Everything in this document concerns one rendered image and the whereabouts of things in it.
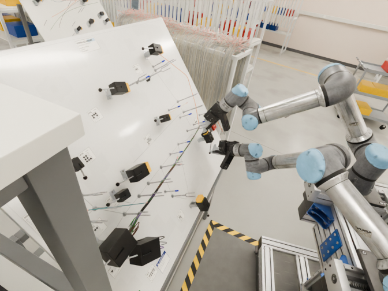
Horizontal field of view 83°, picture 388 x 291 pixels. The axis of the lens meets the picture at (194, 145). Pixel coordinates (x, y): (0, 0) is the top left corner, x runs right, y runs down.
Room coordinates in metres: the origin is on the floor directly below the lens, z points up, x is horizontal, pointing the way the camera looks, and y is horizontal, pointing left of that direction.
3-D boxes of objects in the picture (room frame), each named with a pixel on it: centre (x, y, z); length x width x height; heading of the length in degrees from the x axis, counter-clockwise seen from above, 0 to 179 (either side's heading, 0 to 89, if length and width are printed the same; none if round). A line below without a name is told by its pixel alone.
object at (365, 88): (4.09, -3.07, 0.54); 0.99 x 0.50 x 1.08; 74
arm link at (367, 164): (0.87, -0.87, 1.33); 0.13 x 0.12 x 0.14; 173
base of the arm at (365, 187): (0.86, -0.86, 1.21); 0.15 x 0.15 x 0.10
